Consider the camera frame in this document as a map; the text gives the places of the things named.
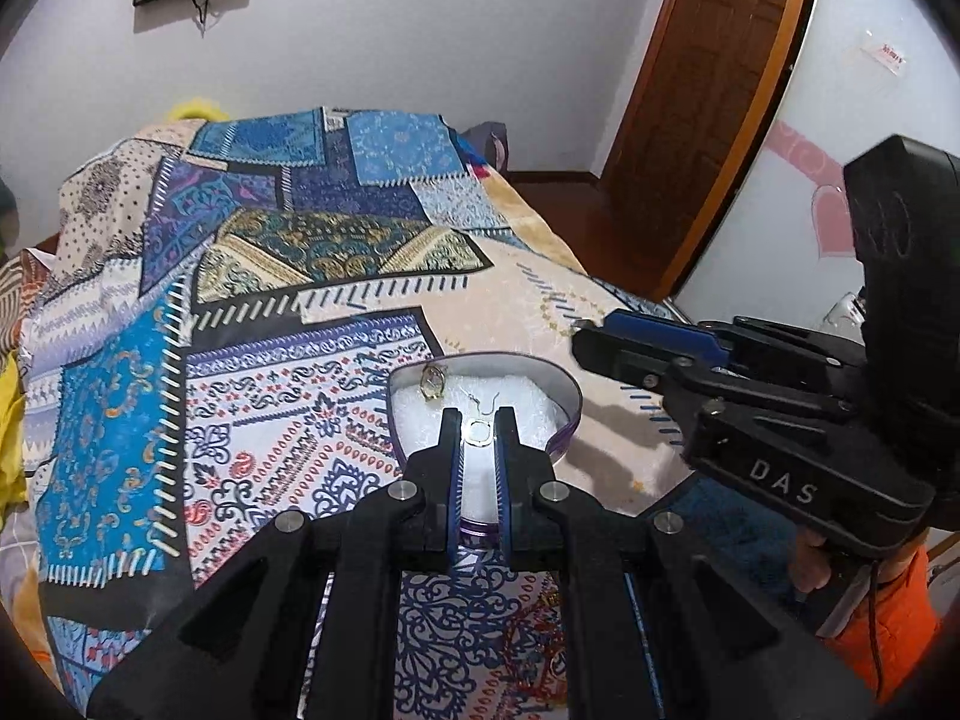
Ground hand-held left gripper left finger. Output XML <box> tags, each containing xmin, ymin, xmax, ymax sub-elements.
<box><xmin>86</xmin><ymin>406</ymin><xmax>462</xmax><ymax>720</ymax></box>

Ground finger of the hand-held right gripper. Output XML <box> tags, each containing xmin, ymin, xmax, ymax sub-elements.
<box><xmin>571</xmin><ymin>325</ymin><xmax>865</xmax><ymax>428</ymax></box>
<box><xmin>604</xmin><ymin>309</ymin><xmax>871</xmax><ymax>391</ymax></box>

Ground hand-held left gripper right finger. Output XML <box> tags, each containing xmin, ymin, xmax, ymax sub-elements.
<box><xmin>491</xmin><ymin>411</ymin><xmax>880</xmax><ymax>720</ymax></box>

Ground gold hoop earring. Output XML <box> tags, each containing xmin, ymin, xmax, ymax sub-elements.
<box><xmin>459</xmin><ymin>394</ymin><xmax>497</xmax><ymax>446</ymax></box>

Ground purple heart-shaped jewelry box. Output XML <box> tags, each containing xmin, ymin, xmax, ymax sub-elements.
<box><xmin>388</xmin><ymin>351</ymin><xmax>584</xmax><ymax>539</ymax></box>

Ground person's right forearm orange sleeve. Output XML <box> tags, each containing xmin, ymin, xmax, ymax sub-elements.
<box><xmin>821</xmin><ymin>536</ymin><xmax>942</xmax><ymax>702</ymax></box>

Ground person's right hand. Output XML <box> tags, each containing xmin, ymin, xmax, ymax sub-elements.
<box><xmin>793</xmin><ymin>526</ymin><xmax>835</xmax><ymax>595</ymax></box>

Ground white object behind gripper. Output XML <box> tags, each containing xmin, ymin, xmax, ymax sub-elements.
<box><xmin>823</xmin><ymin>291</ymin><xmax>871</xmax><ymax>332</ymax></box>

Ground brown wooden door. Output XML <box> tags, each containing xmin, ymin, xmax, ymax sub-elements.
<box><xmin>592</xmin><ymin>0</ymin><xmax>803</xmax><ymax>290</ymax></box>

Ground patchwork printed blanket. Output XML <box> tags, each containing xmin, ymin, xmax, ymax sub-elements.
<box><xmin>19</xmin><ymin>106</ymin><xmax>800</xmax><ymax>720</ymax></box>

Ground purple bag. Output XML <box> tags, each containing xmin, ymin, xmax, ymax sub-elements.
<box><xmin>457</xmin><ymin>120</ymin><xmax>513</xmax><ymax>170</ymax></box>

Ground yellow cloth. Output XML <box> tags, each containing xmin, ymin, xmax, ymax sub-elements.
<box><xmin>0</xmin><ymin>351</ymin><xmax>35</xmax><ymax>535</ymax></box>
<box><xmin>166</xmin><ymin>96</ymin><xmax>230</xmax><ymax>122</ymax></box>

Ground patterned orange cushion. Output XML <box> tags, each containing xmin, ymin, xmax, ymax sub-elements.
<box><xmin>0</xmin><ymin>246</ymin><xmax>55</xmax><ymax>361</ymax></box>

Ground pink letter wall sticker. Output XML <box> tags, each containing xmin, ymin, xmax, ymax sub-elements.
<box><xmin>775</xmin><ymin>120</ymin><xmax>842</xmax><ymax>182</ymax></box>

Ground wooden door frame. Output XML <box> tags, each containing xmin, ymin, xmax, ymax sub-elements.
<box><xmin>664</xmin><ymin>0</ymin><xmax>827</xmax><ymax>302</ymax></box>

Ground white wall label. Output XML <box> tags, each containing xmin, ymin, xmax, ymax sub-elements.
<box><xmin>857</xmin><ymin>33</ymin><xmax>910</xmax><ymax>77</ymax></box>

